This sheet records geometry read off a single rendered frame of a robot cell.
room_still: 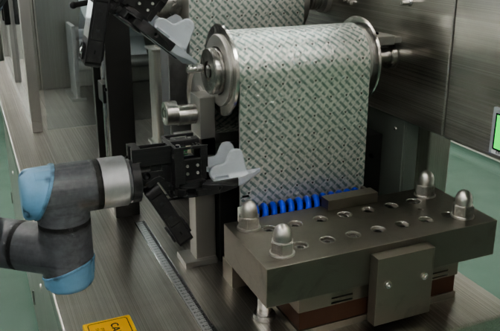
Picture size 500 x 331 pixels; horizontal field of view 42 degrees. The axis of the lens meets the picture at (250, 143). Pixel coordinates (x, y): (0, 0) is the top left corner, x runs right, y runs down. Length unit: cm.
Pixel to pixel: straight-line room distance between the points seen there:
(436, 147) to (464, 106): 37
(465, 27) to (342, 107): 23
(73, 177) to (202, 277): 32
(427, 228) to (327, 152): 21
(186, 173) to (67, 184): 18
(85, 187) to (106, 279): 26
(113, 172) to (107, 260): 30
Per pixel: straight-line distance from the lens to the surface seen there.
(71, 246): 97
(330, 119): 109
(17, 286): 306
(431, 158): 142
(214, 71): 102
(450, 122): 110
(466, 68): 106
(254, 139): 104
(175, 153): 96
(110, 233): 132
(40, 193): 94
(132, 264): 119
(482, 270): 319
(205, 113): 107
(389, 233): 101
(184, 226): 102
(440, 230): 104
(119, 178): 95
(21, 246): 101
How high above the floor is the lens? 146
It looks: 18 degrees down
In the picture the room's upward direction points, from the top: straight up
